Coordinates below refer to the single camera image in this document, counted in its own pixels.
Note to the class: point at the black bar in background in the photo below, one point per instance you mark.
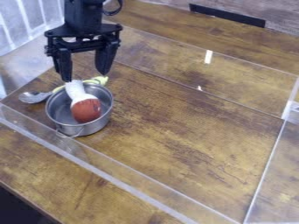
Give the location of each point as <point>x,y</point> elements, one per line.
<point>248,20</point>

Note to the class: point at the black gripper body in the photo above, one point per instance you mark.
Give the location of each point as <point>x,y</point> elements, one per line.
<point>102,40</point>

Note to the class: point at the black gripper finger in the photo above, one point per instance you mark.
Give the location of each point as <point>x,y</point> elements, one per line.
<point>106,55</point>
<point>63,63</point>

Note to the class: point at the spoon with yellow-green handle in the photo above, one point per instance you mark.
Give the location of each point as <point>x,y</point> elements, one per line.
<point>37,97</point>

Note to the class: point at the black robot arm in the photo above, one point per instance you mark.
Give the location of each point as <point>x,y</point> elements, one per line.
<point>84,15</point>

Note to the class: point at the red plush mushroom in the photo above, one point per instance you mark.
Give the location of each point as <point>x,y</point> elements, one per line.
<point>85,107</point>

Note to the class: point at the silver metal pot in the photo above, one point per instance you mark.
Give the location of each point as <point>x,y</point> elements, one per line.
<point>59,113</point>

